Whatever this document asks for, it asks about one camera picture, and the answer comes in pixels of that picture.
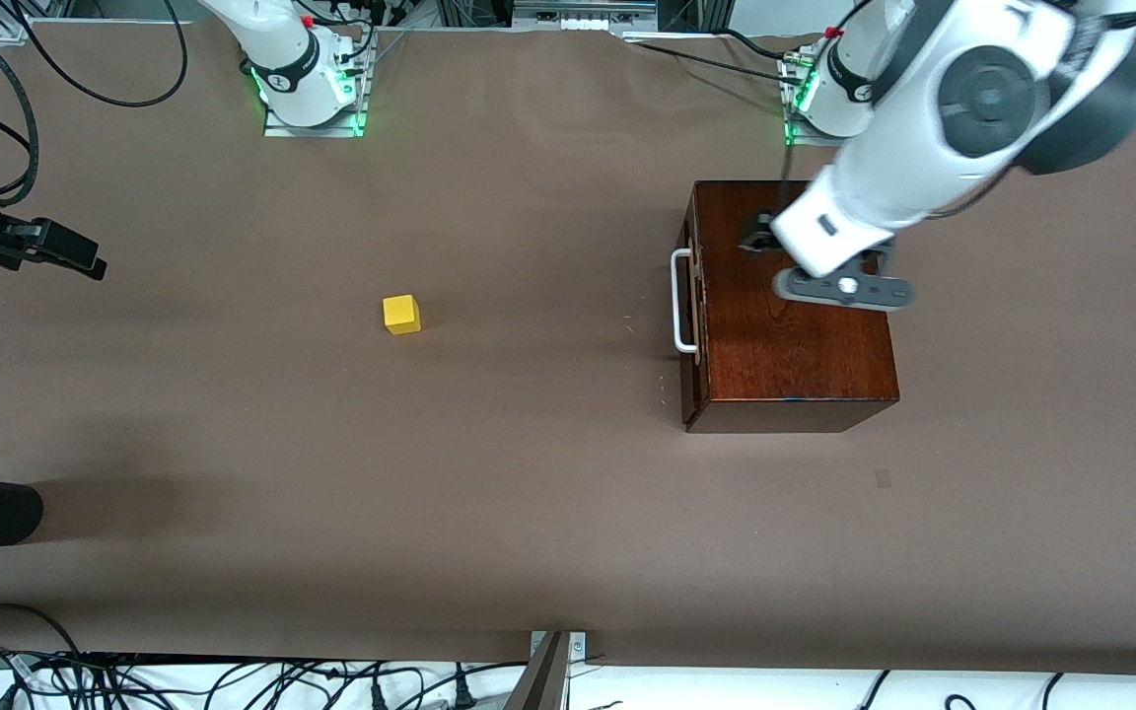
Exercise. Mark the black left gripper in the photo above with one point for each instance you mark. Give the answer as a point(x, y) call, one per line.
point(754, 233)

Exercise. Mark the yellow block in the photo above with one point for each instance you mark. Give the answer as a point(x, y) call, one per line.
point(400, 314)

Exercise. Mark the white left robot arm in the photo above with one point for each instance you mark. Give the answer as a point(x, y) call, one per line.
point(923, 128)

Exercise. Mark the dark wooden drawer cabinet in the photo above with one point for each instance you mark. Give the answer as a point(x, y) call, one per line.
point(795, 365)

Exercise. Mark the white power strip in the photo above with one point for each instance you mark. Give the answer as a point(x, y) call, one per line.
point(583, 15)

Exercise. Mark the metal post with bracket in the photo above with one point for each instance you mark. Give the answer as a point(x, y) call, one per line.
point(548, 671)

